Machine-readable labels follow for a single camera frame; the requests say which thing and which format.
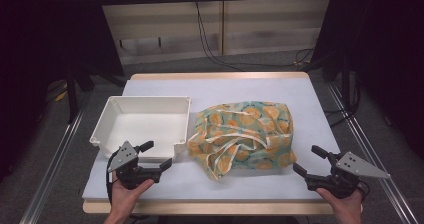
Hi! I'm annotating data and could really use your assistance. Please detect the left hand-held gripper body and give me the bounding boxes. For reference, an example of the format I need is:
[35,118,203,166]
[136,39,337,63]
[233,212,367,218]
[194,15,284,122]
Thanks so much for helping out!
[107,140,161,191]

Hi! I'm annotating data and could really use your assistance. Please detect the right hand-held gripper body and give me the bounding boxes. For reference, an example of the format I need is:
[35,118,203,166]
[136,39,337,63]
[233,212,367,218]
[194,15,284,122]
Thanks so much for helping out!
[304,150,391,199]

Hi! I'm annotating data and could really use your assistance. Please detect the orange print cloth bag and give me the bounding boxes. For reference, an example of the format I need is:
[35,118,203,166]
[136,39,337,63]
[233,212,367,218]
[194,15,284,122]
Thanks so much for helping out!
[186,100,298,182]

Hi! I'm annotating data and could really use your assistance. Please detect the person's left hand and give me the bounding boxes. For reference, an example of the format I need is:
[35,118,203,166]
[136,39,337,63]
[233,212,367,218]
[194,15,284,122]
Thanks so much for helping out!
[109,173,156,218]

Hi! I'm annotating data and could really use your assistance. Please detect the person's right hand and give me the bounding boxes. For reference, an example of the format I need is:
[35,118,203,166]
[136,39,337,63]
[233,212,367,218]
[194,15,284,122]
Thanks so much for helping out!
[315,187,365,224]

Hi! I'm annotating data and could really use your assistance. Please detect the white plastic tray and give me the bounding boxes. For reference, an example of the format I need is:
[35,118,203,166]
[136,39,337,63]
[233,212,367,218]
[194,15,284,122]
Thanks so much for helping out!
[89,95,193,161]

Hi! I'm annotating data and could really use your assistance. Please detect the black stand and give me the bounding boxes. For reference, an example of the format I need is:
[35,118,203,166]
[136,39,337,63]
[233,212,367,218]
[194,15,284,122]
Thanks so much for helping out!
[64,65,80,125]

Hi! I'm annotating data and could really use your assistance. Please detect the light grey table mat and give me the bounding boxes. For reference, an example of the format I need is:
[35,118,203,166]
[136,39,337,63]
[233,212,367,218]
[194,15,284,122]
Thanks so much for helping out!
[81,78,361,202]

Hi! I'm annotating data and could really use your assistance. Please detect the black curtain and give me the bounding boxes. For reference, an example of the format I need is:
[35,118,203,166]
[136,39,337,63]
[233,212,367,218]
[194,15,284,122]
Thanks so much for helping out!
[311,0,424,160]
[0,0,125,183]

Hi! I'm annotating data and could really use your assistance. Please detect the metal floor rail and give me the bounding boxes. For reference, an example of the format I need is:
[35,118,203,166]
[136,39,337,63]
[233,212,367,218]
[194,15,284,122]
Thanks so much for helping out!
[325,82,419,224]
[19,93,92,224]

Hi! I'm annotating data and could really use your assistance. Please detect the right hand-held gripper cable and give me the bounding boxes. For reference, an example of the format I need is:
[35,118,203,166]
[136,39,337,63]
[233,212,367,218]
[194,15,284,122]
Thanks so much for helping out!
[355,179,372,199]

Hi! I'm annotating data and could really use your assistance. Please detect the hand-held gripper cable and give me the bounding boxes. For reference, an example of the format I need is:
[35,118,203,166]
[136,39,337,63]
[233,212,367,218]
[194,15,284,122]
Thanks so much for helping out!
[355,179,372,199]
[105,151,118,205]

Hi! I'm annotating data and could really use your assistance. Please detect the left hand-held gripper cable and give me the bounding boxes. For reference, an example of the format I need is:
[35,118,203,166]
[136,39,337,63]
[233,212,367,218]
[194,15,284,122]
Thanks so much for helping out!
[105,151,118,205]

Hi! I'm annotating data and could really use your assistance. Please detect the black floor cables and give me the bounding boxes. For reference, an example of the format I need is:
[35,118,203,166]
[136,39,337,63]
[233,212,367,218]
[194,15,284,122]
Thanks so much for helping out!
[323,78,363,127]

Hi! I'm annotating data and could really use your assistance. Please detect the black wall cable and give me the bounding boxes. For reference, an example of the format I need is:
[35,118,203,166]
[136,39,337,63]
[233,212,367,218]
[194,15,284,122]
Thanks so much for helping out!
[194,2,315,72]

